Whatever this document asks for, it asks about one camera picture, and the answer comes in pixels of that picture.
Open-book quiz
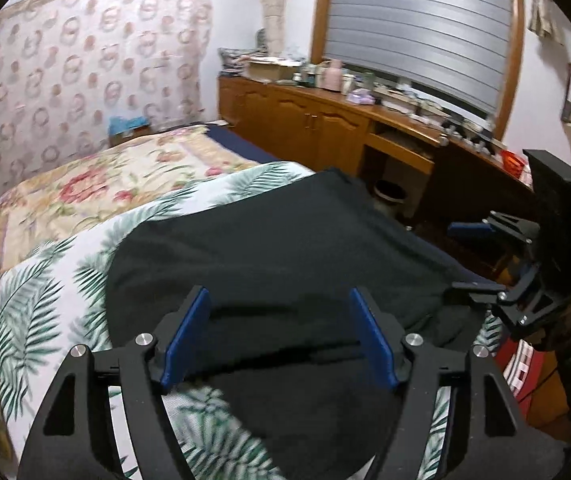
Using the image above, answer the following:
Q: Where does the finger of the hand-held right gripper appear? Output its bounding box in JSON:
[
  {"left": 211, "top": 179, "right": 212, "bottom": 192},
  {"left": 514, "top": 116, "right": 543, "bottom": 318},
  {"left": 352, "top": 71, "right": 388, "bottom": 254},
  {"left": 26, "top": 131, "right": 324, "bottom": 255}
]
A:
[
  {"left": 448, "top": 221, "right": 499, "bottom": 241},
  {"left": 451, "top": 280, "right": 507, "bottom": 307}
]

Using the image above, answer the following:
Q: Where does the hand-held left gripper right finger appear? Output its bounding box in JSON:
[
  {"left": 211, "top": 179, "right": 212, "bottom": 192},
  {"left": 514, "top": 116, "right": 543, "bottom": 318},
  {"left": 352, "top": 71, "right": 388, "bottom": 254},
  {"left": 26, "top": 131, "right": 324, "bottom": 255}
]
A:
[{"left": 349, "top": 286, "right": 533, "bottom": 480}]

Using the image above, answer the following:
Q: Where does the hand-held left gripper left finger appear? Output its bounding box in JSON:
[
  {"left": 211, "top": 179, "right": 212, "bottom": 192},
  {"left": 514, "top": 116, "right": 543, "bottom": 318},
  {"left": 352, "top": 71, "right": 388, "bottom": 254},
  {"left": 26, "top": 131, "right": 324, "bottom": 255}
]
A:
[{"left": 15, "top": 285, "right": 212, "bottom": 480}]

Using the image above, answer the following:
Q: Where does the black garment with white print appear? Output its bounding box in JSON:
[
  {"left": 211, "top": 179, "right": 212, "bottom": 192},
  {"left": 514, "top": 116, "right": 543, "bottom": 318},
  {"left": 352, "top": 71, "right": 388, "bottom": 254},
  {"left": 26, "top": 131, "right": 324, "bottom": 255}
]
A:
[{"left": 105, "top": 167, "right": 506, "bottom": 480}]

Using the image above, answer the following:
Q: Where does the red container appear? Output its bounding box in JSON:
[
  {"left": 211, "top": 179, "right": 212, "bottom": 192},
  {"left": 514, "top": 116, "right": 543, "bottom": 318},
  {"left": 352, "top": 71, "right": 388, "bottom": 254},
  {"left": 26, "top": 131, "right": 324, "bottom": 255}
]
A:
[{"left": 499, "top": 149, "right": 529, "bottom": 177}]

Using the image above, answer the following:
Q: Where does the red white checked cloth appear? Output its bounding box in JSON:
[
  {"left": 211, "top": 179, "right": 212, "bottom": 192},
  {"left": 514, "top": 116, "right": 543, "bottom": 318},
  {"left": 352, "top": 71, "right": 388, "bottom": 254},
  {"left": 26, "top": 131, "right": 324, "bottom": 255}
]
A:
[{"left": 495, "top": 330, "right": 546, "bottom": 401}]

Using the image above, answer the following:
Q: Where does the black waste bin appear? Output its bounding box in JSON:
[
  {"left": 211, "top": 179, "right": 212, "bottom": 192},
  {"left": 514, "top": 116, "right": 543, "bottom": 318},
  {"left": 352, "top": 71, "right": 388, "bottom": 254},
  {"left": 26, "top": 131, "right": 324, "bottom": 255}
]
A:
[{"left": 374, "top": 180, "right": 409, "bottom": 218}]

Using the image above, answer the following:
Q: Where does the palm leaf print blanket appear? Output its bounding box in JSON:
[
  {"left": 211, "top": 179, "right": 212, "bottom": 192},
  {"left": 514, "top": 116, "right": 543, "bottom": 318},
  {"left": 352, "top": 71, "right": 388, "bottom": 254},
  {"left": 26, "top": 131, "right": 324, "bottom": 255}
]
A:
[{"left": 0, "top": 162, "right": 503, "bottom": 480}]

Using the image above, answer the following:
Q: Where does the floral quilt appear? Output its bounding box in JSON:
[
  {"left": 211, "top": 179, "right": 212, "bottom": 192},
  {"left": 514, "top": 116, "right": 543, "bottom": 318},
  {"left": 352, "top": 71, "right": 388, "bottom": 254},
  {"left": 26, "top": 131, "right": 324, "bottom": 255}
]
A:
[{"left": 0, "top": 125, "right": 261, "bottom": 271}]

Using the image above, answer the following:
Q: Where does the pink bottle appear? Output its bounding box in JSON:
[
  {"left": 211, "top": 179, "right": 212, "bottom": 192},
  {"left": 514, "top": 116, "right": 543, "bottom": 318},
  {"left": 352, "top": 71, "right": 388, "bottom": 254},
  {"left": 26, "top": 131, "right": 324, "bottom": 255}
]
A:
[{"left": 325, "top": 59, "right": 343, "bottom": 92}]

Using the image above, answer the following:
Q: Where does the hanging beige cloth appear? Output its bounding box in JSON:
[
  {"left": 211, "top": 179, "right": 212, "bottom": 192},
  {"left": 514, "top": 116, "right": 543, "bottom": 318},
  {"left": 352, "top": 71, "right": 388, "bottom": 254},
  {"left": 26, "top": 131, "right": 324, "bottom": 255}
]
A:
[{"left": 525, "top": 0, "right": 563, "bottom": 41}]

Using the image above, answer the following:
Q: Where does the long wooden cabinet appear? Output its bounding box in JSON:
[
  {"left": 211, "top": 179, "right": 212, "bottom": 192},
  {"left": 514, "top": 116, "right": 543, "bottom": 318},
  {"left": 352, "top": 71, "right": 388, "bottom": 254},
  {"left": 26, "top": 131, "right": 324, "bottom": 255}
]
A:
[{"left": 218, "top": 75, "right": 536, "bottom": 261}]

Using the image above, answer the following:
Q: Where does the brown box with blue cloth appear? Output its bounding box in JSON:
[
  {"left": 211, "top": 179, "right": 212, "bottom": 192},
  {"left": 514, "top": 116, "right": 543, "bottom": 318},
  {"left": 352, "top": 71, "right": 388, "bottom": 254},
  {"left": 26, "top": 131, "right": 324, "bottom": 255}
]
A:
[{"left": 108, "top": 115, "right": 153, "bottom": 147}]

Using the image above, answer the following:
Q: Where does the cardboard box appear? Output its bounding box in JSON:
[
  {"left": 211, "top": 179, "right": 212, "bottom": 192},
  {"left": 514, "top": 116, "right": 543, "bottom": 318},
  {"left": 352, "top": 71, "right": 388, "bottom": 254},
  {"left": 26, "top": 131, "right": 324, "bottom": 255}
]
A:
[{"left": 248, "top": 59, "right": 299, "bottom": 83}]

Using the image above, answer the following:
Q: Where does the stack of folded cloths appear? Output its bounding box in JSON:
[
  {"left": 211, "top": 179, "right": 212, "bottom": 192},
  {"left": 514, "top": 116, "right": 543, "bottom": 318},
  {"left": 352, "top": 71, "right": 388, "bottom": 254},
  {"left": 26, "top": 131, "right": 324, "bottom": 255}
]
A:
[{"left": 218, "top": 47, "right": 266, "bottom": 77}]

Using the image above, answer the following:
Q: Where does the beige lace curtain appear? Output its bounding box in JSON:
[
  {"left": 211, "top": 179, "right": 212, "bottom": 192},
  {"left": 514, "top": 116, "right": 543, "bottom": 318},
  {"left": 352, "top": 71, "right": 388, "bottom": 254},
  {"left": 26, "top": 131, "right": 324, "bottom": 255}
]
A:
[{"left": 258, "top": 0, "right": 286, "bottom": 56}]

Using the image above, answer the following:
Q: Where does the ring patterned curtain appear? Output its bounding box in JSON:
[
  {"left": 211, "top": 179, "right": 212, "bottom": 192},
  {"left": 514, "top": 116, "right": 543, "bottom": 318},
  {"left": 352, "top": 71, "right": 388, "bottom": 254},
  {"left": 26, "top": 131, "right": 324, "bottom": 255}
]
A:
[{"left": 0, "top": 0, "right": 213, "bottom": 201}]

